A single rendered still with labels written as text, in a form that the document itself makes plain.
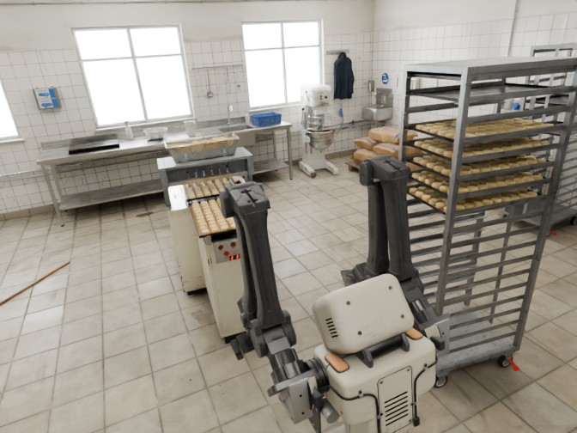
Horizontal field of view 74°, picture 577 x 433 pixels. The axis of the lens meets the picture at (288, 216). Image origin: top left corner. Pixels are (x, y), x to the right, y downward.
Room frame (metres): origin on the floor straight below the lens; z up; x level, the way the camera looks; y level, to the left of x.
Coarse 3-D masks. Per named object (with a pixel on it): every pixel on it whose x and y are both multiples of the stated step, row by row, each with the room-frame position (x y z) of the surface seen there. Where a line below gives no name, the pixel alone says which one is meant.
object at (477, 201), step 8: (416, 192) 1.99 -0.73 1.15; (424, 192) 1.98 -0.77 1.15; (432, 192) 1.98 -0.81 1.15; (496, 192) 1.91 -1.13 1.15; (504, 192) 1.91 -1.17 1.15; (512, 192) 1.91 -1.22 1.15; (520, 192) 1.92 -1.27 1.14; (528, 192) 1.88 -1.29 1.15; (536, 192) 1.88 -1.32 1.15; (424, 200) 1.92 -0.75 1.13; (432, 200) 1.86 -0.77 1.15; (440, 200) 1.87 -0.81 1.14; (464, 200) 1.84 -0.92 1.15; (472, 200) 1.83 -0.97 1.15; (480, 200) 1.85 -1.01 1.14; (488, 200) 1.81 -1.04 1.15; (496, 200) 1.81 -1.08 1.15; (504, 200) 1.82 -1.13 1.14; (440, 208) 1.79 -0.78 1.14; (456, 208) 1.75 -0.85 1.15; (464, 208) 1.75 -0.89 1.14
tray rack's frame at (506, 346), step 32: (416, 64) 2.03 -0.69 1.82; (448, 64) 1.88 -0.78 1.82; (480, 64) 1.73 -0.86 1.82; (512, 64) 1.71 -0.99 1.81; (544, 64) 1.75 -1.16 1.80; (576, 64) 1.83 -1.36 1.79; (576, 96) 1.81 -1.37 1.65; (544, 224) 1.81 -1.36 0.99; (480, 352) 1.79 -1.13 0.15; (512, 352) 1.80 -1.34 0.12
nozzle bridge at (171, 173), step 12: (228, 156) 2.96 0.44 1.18; (240, 156) 2.94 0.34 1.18; (252, 156) 2.96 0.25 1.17; (168, 168) 2.76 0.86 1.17; (180, 168) 2.87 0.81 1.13; (192, 168) 2.89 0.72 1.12; (216, 168) 2.95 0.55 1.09; (228, 168) 2.98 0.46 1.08; (240, 168) 3.01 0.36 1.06; (252, 168) 2.96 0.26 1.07; (168, 180) 2.83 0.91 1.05; (180, 180) 2.83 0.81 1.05; (192, 180) 2.84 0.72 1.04; (204, 180) 2.87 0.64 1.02; (168, 192) 2.85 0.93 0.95; (168, 204) 2.84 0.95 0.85
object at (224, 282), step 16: (224, 240) 2.18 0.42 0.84; (208, 256) 2.14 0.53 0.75; (208, 272) 2.27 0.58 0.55; (224, 272) 2.17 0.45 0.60; (240, 272) 2.20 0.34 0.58; (208, 288) 2.54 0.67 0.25; (224, 288) 2.17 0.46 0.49; (240, 288) 2.20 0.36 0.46; (224, 304) 2.16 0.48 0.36; (224, 320) 2.15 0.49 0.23; (240, 320) 2.19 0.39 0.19; (224, 336) 2.15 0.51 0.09
